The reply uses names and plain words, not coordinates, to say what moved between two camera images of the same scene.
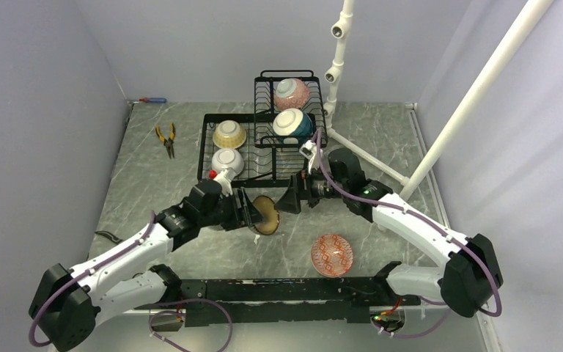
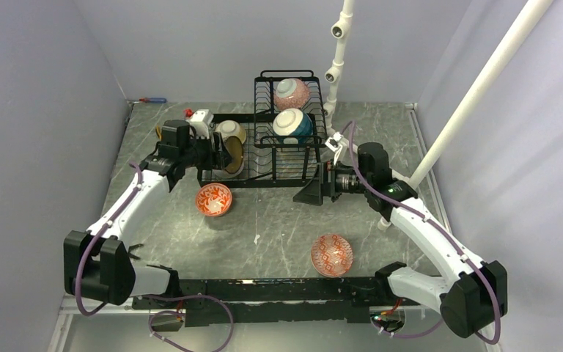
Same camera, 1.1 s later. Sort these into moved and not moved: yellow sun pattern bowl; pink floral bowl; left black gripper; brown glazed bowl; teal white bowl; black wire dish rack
Moved: left black gripper; brown glazed bowl
Not moved: teal white bowl; pink floral bowl; yellow sun pattern bowl; black wire dish rack
